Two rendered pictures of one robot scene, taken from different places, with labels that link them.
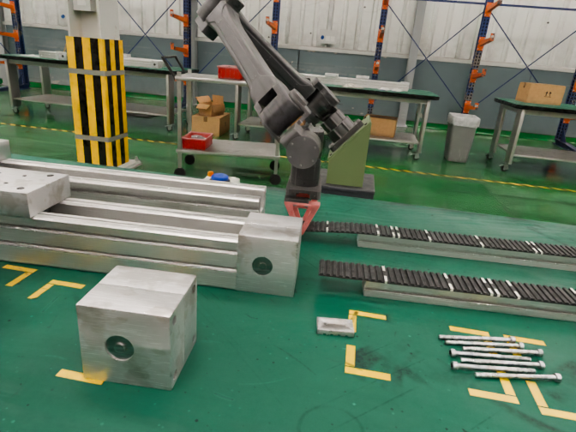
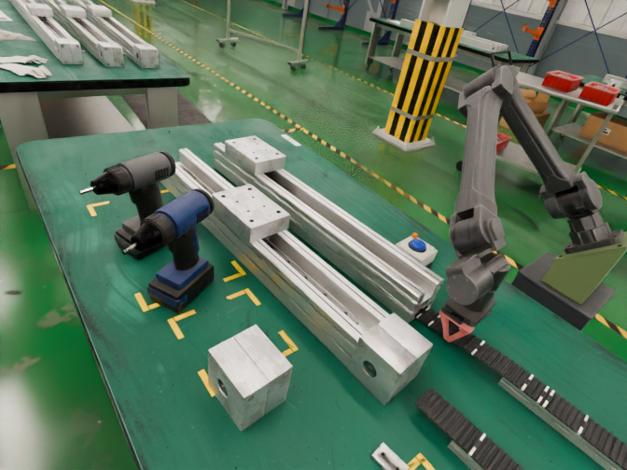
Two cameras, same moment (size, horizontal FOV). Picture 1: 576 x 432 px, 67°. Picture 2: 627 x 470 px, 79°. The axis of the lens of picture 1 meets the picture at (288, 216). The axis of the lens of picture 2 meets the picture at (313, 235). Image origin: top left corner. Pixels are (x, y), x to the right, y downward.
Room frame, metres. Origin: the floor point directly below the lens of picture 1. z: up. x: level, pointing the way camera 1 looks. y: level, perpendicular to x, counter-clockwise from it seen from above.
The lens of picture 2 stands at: (0.16, -0.11, 1.38)
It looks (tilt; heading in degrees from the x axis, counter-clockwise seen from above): 35 degrees down; 37
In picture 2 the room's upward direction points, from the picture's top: 11 degrees clockwise
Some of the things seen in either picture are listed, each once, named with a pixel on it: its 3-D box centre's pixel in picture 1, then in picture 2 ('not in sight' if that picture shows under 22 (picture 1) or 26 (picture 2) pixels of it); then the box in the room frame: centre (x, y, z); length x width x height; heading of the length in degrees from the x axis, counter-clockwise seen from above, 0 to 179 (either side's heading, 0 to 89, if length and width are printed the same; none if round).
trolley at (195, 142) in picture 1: (226, 119); (532, 128); (3.94, 0.62, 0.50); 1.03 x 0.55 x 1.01; 94
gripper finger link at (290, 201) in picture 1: (302, 210); (458, 322); (0.80, -0.03, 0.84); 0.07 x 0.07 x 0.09; 87
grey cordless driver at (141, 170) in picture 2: not in sight; (132, 209); (0.45, 0.60, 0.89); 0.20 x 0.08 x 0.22; 10
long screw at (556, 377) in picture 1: (517, 375); not in sight; (0.43, -0.30, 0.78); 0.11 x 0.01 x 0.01; 93
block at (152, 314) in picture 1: (147, 318); (255, 372); (0.43, 0.16, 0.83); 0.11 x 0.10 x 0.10; 175
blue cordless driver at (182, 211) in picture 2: not in sight; (171, 257); (0.43, 0.41, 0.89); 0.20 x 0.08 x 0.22; 19
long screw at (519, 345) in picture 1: (483, 344); not in sight; (0.49, -0.28, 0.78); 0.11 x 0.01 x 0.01; 92
